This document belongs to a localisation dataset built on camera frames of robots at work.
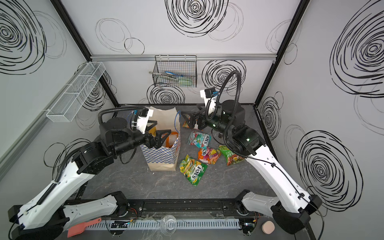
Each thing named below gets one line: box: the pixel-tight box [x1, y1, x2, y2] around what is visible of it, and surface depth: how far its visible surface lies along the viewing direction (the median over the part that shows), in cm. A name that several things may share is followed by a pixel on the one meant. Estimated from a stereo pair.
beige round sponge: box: [261, 220, 276, 235], surface depth 69 cm
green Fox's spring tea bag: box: [179, 154, 208, 187], surface depth 86 cm
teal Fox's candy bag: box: [187, 130, 212, 149], surface depth 97 cm
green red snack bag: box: [218, 145, 245, 166], surface depth 90 cm
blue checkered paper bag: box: [140, 106, 181, 171], surface depth 78 cm
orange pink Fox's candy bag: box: [198, 147, 221, 165], surface depth 91 cm
